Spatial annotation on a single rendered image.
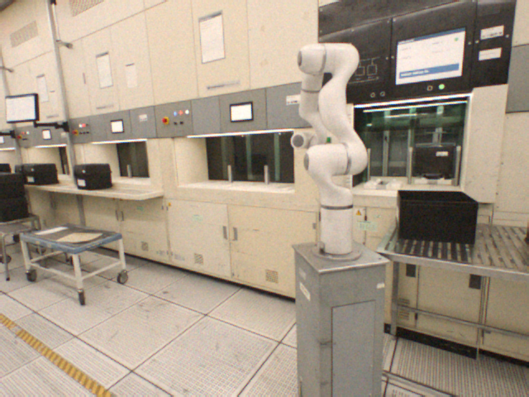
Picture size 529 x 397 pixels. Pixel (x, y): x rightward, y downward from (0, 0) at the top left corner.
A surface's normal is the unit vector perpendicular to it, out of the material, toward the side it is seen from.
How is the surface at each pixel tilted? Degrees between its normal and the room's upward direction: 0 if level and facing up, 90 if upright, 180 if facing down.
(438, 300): 90
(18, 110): 82
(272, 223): 90
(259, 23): 90
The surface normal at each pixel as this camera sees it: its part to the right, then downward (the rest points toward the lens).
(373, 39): -0.54, 0.18
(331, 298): 0.22, 0.17
